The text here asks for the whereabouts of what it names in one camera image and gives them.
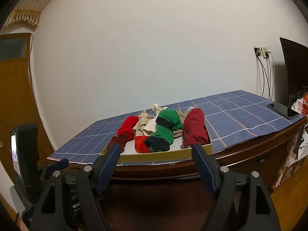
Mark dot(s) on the blue plaid tablecloth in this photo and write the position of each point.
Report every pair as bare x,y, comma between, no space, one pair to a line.
240,115

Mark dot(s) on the dark wall socket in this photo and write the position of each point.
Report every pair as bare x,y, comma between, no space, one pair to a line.
258,51

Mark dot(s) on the white plastic bag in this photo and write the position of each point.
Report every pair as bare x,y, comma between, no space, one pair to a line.
298,107

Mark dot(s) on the green underwear with dark band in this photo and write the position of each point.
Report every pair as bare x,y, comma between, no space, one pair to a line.
166,134

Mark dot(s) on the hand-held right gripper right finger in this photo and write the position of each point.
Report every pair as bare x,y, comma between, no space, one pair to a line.
204,168

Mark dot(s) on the red plastic bag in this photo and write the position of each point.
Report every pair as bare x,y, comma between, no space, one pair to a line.
306,99

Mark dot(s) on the pink striped cloth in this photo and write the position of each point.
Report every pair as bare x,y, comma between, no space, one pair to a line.
288,158

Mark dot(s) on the dark wooden dresser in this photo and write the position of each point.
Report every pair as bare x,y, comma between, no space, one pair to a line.
168,173

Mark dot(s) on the dark pink underwear white waistband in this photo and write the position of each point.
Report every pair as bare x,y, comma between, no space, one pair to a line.
195,130

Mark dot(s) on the yellow fringed curtain valance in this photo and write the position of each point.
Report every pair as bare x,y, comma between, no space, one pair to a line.
24,16

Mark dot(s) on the gold cardboard box tray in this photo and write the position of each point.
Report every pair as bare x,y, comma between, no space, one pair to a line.
156,157

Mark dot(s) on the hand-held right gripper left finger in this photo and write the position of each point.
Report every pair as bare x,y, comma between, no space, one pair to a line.
109,166

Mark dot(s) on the black smartphone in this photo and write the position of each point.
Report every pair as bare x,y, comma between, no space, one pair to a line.
284,109

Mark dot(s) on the red underwear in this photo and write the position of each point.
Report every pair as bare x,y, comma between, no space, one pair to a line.
127,127

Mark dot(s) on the brown wooden door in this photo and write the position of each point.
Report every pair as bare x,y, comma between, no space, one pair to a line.
14,96

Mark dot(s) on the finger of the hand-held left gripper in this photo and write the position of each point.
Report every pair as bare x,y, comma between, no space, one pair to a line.
60,164

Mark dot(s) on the black television screen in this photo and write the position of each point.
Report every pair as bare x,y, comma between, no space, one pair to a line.
296,77

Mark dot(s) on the white wall socket with plug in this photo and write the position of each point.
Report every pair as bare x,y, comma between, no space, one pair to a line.
265,52

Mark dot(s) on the small maroon underwear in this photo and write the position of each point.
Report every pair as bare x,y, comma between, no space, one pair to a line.
120,140

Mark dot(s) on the beige striped underwear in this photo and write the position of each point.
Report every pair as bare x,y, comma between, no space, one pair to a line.
179,130

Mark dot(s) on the orange-red underwear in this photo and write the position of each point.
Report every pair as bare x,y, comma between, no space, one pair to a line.
140,145

